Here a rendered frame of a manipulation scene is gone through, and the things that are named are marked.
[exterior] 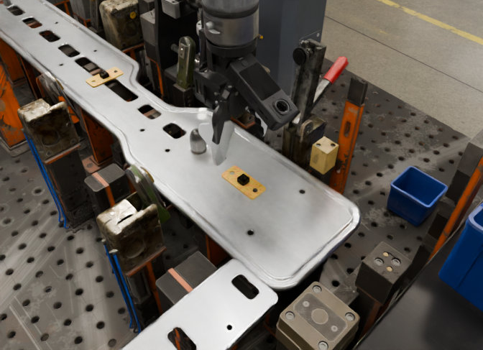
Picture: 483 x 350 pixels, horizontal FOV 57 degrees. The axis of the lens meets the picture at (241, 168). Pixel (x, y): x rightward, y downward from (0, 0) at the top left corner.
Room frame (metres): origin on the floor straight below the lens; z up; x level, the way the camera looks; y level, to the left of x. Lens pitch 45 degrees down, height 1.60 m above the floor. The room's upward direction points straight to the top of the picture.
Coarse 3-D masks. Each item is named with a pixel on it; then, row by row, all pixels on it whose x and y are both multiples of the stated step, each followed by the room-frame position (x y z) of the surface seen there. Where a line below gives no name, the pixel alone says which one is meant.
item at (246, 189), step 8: (232, 168) 0.59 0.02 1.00; (240, 168) 0.59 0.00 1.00; (224, 176) 0.57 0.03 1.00; (232, 176) 0.57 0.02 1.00; (240, 176) 0.56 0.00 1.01; (248, 176) 0.57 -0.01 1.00; (232, 184) 0.55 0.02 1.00; (240, 184) 0.55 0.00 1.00; (248, 184) 0.55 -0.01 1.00; (256, 184) 0.55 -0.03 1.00; (248, 192) 0.53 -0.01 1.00; (256, 192) 0.53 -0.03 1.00
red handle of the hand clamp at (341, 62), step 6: (336, 60) 0.73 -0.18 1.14; (342, 60) 0.73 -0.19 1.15; (336, 66) 0.72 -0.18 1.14; (342, 66) 0.72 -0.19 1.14; (330, 72) 0.71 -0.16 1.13; (336, 72) 0.71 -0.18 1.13; (324, 78) 0.71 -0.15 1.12; (330, 78) 0.70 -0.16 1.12; (336, 78) 0.71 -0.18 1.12; (324, 84) 0.70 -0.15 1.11; (330, 84) 0.70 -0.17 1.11; (318, 90) 0.69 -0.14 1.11; (324, 90) 0.69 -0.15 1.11; (318, 96) 0.68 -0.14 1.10; (312, 108) 0.67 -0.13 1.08; (294, 120) 0.65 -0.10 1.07
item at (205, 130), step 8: (200, 128) 0.56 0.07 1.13; (208, 128) 0.55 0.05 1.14; (224, 128) 0.52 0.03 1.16; (232, 128) 0.54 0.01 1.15; (208, 136) 0.54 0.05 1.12; (224, 136) 0.52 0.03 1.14; (208, 144) 0.54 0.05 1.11; (216, 144) 0.52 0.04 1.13; (224, 144) 0.52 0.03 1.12; (216, 152) 0.52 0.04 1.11; (224, 152) 0.52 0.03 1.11; (216, 160) 0.52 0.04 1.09
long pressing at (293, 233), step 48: (48, 48) 1.02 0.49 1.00; (96, 48) 1.02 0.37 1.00; (96, 96) 0.82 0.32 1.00; (144, 96) 0.82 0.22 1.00; (144, 144) 0.66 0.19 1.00; (240, 144) 0.66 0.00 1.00; (192, 192) 0.53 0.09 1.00; (240, 192) 0.53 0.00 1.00; (288, 192) 0.53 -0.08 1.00; (336, 192) 0.53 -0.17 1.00; (240, 240) 0.43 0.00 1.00; (288, 240) 0.43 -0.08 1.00; (336, 240) 0.43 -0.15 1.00; (288, 288) 0.35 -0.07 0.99
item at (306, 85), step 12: (300, 48) 0.65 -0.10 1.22; (312, 48) 0.67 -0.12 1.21; (324, 48) 0.66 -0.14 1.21; (300, 60) 0.64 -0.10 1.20; (312, 60) 0.66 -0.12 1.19; (300, 72) 0.67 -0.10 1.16; (312, 72) 0.65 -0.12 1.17; (300, 84) 0.67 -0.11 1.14; (312, 84) 0.65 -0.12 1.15; (300, 96) 0.66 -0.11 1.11; (312, 96) 0.65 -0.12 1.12; (300, 108) 0.65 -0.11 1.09; (300, 120) 0.64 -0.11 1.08
